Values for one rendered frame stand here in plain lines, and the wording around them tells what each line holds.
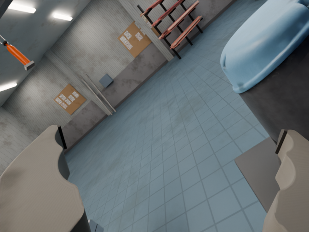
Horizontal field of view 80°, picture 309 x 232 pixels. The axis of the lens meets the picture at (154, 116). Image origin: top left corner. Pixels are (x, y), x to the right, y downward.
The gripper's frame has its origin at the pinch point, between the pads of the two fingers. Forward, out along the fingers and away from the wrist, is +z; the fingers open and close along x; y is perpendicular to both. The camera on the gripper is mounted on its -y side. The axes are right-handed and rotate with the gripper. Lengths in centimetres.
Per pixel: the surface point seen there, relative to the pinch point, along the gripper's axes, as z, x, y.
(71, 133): 783, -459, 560
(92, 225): 57, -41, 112
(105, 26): 848, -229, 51
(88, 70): 825, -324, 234
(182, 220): 73, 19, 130
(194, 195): 88, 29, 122
